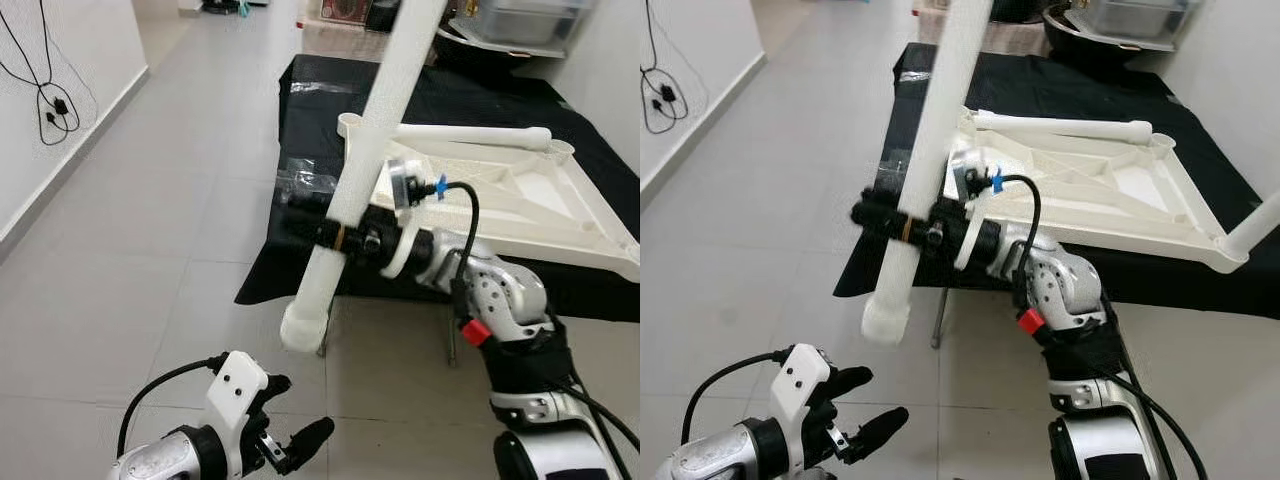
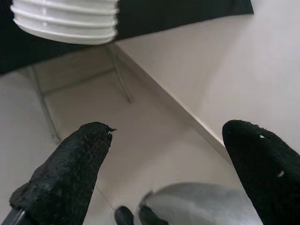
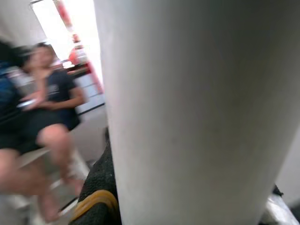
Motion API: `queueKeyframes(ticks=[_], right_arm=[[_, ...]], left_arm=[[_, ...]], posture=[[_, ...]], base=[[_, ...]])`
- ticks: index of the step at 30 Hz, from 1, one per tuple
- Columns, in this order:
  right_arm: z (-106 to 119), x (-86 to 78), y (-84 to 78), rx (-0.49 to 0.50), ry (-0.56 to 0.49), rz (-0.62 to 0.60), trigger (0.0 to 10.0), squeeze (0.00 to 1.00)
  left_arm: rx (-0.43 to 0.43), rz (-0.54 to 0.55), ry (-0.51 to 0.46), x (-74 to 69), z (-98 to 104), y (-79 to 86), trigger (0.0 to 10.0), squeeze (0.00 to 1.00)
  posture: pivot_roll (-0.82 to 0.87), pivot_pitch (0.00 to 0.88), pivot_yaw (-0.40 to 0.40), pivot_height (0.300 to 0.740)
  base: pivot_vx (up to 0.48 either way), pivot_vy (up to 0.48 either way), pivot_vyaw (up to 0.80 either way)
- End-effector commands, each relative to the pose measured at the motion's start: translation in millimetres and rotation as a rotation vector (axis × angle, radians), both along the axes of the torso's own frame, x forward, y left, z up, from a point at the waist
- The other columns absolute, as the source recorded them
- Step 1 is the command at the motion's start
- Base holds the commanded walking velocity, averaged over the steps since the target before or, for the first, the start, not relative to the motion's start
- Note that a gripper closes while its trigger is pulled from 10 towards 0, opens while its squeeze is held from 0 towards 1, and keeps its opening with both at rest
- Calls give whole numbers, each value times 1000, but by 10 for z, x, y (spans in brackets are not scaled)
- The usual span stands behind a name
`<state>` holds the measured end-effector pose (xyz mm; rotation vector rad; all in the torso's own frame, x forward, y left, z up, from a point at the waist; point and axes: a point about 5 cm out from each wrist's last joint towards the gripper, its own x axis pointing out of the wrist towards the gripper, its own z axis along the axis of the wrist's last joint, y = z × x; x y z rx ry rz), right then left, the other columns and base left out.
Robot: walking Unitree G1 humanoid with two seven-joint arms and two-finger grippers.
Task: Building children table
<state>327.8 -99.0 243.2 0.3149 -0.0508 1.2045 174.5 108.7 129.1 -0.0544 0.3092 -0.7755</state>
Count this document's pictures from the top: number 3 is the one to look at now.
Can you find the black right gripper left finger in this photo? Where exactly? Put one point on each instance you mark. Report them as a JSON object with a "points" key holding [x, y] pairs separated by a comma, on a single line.
{"points": [[100, 178]]}

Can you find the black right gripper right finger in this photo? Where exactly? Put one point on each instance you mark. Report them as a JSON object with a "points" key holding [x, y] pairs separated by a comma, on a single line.
{"points": [[277, 211]]}

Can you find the white plastic table leg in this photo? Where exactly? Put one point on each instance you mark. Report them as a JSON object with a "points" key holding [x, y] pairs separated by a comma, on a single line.
{"points": [[192, 105]]}

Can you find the yellow rubber band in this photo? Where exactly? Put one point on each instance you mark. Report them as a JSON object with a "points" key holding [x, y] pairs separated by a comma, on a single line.
{"points": [[100, 194]]}

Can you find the person in dark shirt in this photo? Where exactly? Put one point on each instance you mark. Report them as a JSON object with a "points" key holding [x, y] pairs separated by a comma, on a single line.
{"points": [[61, 93]]}

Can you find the red paper door strip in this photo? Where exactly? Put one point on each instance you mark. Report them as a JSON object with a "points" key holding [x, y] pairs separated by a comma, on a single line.
{"points": [[95, 75]]}

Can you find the white phone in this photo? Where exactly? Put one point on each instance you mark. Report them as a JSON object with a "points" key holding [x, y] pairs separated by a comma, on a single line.
{"points": [[27, 104]]}

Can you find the person in blue top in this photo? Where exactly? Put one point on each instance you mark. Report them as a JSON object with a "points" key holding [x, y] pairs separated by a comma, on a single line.
{"points": [[8, 98]]}

